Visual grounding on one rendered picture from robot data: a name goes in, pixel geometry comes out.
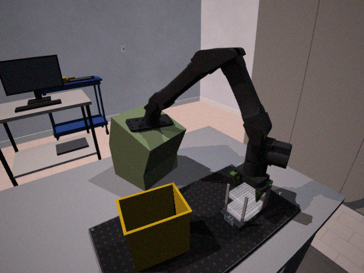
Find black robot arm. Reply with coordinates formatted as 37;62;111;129
126;47;292;176

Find yellow plastics bin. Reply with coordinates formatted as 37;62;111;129
116;183;193;272

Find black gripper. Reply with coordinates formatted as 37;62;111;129
230;157;272;202

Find white well plate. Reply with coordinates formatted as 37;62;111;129
227;200;263;222
229;182;256;209

